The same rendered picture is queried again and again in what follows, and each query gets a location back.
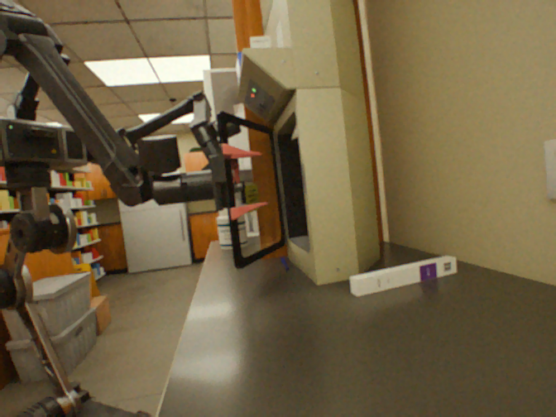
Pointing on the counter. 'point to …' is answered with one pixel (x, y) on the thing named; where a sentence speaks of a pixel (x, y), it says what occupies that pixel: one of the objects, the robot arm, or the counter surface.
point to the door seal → (234, 194)
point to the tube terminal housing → (329, 137)
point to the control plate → (258, 99)
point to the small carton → (260, 41)
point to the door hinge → (280, 186)
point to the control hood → (267, 76)
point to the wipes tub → (224, 232)
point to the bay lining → (292, 186)
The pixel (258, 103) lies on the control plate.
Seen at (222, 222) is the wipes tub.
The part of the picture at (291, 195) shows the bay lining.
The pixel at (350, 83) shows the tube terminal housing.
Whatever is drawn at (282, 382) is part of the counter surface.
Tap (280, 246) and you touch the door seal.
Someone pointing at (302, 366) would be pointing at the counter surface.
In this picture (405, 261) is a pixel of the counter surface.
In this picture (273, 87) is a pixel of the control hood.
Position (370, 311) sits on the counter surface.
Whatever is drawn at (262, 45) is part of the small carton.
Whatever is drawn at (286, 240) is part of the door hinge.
